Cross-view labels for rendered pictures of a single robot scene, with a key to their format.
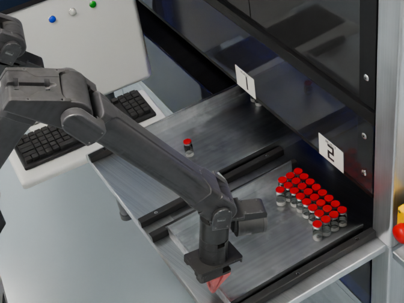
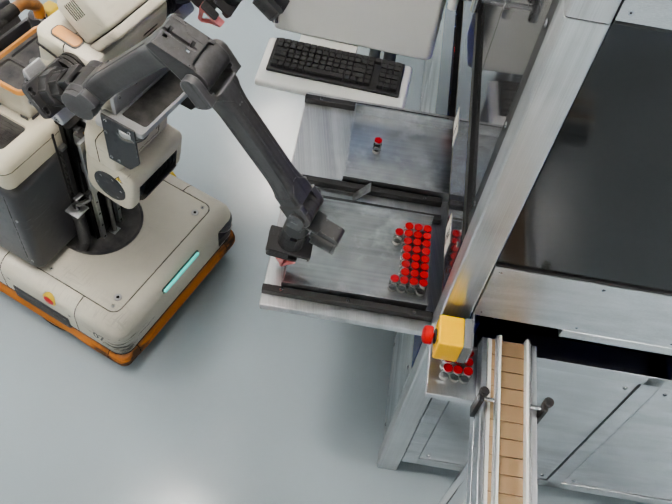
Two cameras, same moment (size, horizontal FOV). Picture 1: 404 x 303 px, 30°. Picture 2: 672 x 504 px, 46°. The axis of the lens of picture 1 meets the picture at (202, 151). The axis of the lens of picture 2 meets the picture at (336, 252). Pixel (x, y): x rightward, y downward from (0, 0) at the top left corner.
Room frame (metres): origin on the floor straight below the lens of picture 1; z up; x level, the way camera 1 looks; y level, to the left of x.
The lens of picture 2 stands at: (0.10, -0.49, 2.47)
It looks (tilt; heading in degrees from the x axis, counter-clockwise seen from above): 56 degrees down; 24
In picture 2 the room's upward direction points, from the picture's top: 10 degrees clockwise
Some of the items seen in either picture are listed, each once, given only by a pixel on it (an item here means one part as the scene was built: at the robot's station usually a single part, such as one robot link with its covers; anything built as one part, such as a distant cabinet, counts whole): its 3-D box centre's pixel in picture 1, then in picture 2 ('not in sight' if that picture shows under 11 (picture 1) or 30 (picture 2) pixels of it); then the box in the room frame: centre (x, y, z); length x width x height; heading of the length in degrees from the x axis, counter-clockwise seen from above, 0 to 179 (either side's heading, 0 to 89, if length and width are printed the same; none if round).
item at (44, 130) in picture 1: (83, 127); (336, 65); (1.71, 0.32, 0.82); 0.40 x 0.14 x 0.02; 111
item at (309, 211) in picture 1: (303, 205); (405, 257); (1.17, -0.20, 0.90); 0.18 x 0.02 x 0.05; 25
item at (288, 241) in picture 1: (263, 230); (359, 251); (1.13, -0.10, 0.90); 0.34 x 0.26 x 0.04; 115
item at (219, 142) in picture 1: (220, 134); (412, 153); (1.48, -0.05, 0.90); 0.34 x 0.26 x 0.04; 114
